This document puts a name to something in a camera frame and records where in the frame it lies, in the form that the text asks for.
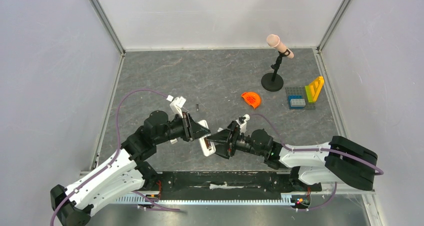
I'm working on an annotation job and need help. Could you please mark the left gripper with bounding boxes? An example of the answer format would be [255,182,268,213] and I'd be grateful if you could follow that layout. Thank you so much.
[154,112,211,145]

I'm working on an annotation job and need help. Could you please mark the orange AAA battery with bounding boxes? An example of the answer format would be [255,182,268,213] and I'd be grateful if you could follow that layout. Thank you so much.
[204,138,213,151]

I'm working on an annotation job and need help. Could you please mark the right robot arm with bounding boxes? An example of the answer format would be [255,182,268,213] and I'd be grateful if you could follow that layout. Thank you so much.
[205,121,380,191]

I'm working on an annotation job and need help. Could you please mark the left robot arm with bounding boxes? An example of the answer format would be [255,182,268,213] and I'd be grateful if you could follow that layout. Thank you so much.
[50,110,211,226]

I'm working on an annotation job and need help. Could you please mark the orange plastic basket piece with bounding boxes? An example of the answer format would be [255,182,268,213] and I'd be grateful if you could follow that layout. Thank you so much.
[241,91,262,109]

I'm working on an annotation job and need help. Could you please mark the black microphone stand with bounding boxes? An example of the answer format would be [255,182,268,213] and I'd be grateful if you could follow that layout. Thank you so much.
[261,52,286,92]

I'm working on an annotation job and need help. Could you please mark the blue lego brick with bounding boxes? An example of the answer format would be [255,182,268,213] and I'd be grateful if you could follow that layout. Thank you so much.
[287,95,306,109]

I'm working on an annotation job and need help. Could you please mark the grey lego baseplate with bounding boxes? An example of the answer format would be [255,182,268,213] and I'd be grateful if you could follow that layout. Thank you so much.
[285,87,316,110]

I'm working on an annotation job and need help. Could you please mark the green lego brick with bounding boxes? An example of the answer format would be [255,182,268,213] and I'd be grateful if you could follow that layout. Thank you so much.
[305,85,316,103]

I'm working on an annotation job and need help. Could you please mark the yellow lego piece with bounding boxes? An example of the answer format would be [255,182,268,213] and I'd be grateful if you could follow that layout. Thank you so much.
[308,76,325,103]

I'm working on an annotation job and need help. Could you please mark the pink microphone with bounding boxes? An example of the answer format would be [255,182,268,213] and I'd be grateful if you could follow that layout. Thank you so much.
[266,34,294,59]

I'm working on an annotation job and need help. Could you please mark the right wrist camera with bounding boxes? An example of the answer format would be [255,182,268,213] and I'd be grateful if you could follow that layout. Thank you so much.
[236,114,250,134]

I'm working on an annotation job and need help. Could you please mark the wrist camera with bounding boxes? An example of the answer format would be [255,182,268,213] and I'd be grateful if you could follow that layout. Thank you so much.
[236,114,250,134]
[166,95,187,118]

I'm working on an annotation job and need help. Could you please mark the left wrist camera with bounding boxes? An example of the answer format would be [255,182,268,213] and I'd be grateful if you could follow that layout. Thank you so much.
[166,95,187,118]

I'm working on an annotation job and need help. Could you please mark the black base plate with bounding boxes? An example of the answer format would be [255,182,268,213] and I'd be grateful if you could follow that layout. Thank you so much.
[131,162,322,201]

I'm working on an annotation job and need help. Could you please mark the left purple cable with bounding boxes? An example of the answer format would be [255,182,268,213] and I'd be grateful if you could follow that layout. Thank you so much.
[49,88,173,226]

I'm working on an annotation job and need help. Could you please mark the white cable duct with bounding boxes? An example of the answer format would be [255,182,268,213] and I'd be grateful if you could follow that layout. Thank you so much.
[111,193,296,207]

